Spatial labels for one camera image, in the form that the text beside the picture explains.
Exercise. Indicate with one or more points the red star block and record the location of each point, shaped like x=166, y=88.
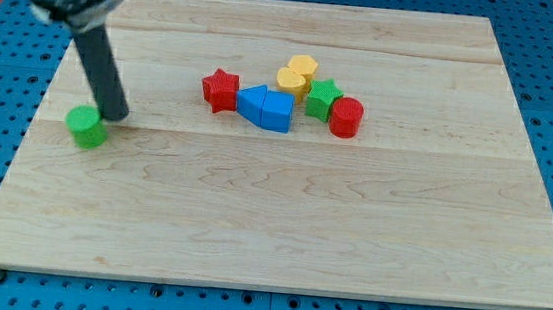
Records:
x=220, y=90

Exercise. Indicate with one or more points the green cylinder block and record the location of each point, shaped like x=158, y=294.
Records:
x=86, y=127

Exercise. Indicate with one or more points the yellow heart block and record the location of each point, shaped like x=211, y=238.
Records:
x=290, y=82

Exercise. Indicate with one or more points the blue triangle block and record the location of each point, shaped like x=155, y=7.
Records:
x=250, y=102

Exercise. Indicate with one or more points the red cylinder block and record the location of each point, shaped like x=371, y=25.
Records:
x=345, y=117

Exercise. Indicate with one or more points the yellow hexagon block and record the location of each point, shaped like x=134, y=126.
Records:
x=304, y=65

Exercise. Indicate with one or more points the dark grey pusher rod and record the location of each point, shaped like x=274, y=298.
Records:
x=99, y=65

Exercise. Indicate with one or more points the blue trapezoid block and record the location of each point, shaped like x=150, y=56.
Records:
x=277, y=111

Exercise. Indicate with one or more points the green star block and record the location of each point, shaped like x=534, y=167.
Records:
x=321, y=97

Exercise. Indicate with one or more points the light wooden board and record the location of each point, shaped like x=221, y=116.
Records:
x=437, y=200

